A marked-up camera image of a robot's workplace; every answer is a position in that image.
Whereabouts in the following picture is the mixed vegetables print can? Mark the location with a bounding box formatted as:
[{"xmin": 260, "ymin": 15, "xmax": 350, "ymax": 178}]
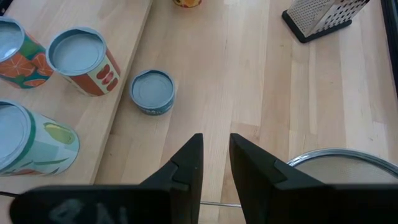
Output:
[{"xmin": 0, "ymin": 99, "xmax": 81, "ymax": 178}]

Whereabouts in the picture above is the large metal mesh sieve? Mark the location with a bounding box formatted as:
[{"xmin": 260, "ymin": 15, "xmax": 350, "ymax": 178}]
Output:
[{"xmin": 198, "ymin": 147, "xmax": 398, "ymax": 208}]

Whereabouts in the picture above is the orange citrus print can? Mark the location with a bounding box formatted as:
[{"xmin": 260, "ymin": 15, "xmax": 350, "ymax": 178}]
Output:
[{"xmin": 0, "ymin": 16, "xmax": 54, "ymax": 90}]

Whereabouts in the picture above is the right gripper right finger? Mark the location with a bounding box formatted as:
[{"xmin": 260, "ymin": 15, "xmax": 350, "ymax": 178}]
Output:
[{"xmin": 229, "ymin": 133, "xmax": 398, "ymax": 224}]

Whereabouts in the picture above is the kidney beans print can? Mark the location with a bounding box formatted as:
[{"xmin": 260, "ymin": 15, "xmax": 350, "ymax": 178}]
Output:
[{"xmin": 45, "ymin": 26, "xmax": 121, "ymax": 97}]

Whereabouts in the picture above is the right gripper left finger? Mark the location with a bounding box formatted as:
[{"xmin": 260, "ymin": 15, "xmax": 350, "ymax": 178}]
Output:
[{"xmin": 9, "ymin": 133, "xmax": 205, "ymax": 224}]

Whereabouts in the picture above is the metal box grater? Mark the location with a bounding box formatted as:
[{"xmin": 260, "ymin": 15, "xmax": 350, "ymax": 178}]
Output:
[{"xmin": 281, "ymin": 0, "xmax": 371, "ymax": 44}]

